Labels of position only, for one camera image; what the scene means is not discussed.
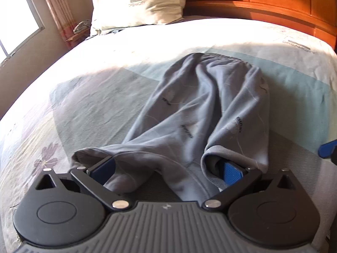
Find beige printed pillow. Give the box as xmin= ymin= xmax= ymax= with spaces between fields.
xmin=90 ymin=0 xmax=187 ymax=36

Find grey printed pants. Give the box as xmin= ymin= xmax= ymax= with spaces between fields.
xmin=71 ymin=53 xmax=269 ymax=202

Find wooden bedside shelf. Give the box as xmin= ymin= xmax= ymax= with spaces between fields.
xmin=64 ymin=30 xmax=91 ymax=43

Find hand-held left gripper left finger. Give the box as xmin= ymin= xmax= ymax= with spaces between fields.
xmin=35 ymin=156 xmax=130 ymax=212

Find pink patterned curtain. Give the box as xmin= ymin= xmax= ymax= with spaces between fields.
xmin=38 ymin=0 xmax=77 ymax=49

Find grey patterned bundle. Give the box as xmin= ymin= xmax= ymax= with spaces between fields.
xmin=73 ymin=20 xmax=91 ymax=35

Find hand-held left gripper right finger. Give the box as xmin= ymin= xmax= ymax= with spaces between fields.
xmin=202 ymin=160 xmax=299 ymax=213

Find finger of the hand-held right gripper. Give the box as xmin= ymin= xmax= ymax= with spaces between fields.
xmin=318 ymin=141 xmax=337 ymax=159

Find bed with patchwork sheet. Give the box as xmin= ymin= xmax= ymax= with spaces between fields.
xmin=0 ymin=16 xmax=337 ymax=253

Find window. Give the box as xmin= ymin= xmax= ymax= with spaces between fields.
xmin=0 ymin=0 xmax=45 ymax=66

